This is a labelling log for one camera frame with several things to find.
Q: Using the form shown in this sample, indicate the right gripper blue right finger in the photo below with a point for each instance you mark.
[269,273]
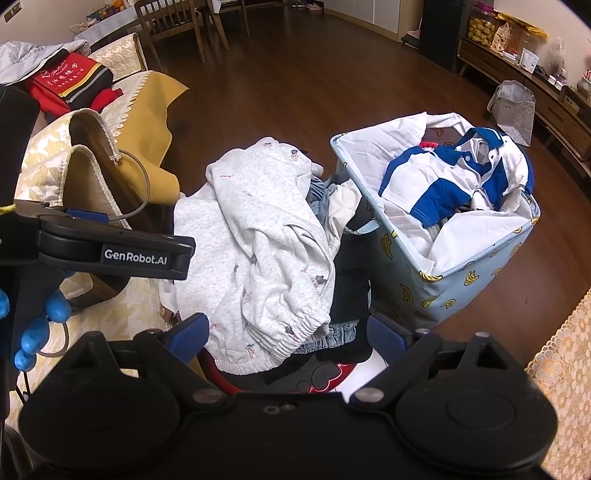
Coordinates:
[408,356]

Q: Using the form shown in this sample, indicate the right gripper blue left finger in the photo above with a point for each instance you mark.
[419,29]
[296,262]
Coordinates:
[166,356]

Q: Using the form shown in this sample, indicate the light grey printed sweatpants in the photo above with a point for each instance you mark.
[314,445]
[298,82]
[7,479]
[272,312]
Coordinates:
[262,270]

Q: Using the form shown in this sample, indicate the left blue gloved hand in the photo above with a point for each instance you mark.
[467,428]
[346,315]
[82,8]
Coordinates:
[30,300]

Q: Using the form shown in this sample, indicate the yellow sofa cover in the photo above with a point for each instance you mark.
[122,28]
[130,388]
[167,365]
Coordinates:
[110,162]

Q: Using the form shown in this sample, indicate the blue banana print laundry basket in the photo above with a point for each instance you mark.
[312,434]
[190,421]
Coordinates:
[421,275]

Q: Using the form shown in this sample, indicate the red black jacket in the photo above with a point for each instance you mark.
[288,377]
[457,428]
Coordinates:
[71,81]

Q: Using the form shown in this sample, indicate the gold floral lace tablecloth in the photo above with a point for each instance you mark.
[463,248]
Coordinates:
[562,370]

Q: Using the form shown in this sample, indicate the blue white polo shirt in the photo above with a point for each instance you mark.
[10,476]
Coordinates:
[481,171]

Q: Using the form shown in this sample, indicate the wooden dining chair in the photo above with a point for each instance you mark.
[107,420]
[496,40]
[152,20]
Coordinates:
[160,20]

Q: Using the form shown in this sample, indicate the white plastic bag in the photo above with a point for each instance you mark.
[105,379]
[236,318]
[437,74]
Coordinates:
[513,107]

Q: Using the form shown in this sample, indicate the long wooden tv cabinet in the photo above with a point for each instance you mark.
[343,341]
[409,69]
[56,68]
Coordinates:
[560,119]

